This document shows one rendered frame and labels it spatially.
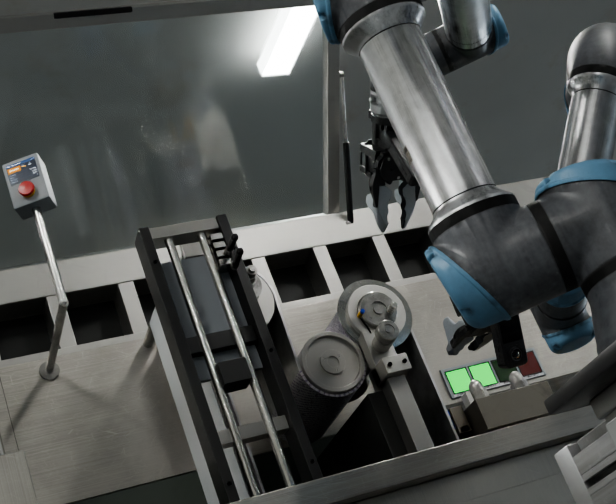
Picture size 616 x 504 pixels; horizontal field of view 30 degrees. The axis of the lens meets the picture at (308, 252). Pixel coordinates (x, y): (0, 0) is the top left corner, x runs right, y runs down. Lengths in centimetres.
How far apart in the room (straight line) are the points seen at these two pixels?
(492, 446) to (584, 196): 55
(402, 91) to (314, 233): 122
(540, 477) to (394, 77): 71
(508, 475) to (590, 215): 58
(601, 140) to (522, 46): 370
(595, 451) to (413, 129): 44
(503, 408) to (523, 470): 32
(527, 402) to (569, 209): 85
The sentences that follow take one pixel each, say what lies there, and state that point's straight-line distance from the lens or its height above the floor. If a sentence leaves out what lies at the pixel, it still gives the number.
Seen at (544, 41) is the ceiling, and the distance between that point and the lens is 545.
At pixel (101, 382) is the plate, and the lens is 234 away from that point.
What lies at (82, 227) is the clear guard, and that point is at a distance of 249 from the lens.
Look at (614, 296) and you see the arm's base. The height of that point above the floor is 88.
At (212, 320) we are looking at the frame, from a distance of 195.
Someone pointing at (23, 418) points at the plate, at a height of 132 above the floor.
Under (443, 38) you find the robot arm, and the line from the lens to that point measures 189.
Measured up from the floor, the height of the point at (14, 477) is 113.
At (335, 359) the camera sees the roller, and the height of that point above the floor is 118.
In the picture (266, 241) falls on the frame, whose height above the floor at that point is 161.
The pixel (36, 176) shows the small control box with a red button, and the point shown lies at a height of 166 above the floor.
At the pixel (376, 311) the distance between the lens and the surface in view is 215.
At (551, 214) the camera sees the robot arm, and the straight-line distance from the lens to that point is 137.
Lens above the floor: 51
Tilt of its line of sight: 24 degrees up
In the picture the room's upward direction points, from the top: 22 degrees counter-clockwise
